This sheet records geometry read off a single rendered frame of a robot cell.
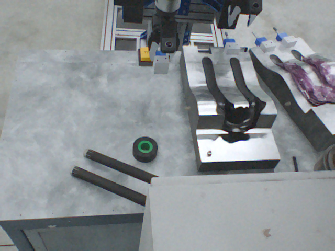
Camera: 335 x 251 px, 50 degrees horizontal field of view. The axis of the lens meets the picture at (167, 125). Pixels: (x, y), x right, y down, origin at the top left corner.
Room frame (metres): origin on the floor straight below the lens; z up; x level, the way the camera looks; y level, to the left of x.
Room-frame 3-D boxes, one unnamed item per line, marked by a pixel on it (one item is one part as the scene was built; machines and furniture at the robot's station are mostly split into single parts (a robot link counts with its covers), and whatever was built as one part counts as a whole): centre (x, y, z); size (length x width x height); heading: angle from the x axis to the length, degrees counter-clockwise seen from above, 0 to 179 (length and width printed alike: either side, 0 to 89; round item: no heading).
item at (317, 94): (1.04, -0.51, 0.90); 0.26 x 0.18 x 0.08; 32
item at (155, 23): (0.94, 0.07, 1.09); 0.09 x 0.08 x 0.12; 14
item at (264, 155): (0.87, -0.19, 0.87); 0.50 x 0.26 x 0.14; 14
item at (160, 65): (0.96, 0.07, 0.93); 0.13 x 0.05 x 0.05; 14
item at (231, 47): (1.15, -0.18, 0.89); 0.13 x 0.05 x 0.05; 14
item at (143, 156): (0.63, 0.06, 0.82); 0.08 x 0.08 x 0.04
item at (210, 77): (0.89, -0.19, 0.92); 0.35 x 0.16 x 0.09; 14
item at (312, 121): (1.04, -0.51, 0.86); 0.50 x 0.26 x 0.11; 32
